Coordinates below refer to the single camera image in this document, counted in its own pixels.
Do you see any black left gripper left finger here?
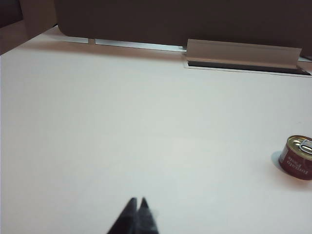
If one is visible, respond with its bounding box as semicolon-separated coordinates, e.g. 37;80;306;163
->
106;197;139;234

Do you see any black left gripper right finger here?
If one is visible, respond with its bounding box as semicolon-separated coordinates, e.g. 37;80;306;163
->
136;196;160;234

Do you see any red tomato paste can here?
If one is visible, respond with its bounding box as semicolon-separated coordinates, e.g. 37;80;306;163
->
278;135;312;181

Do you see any brown fabric desk divider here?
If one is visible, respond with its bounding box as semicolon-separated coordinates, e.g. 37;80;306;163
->
54;0;312;58

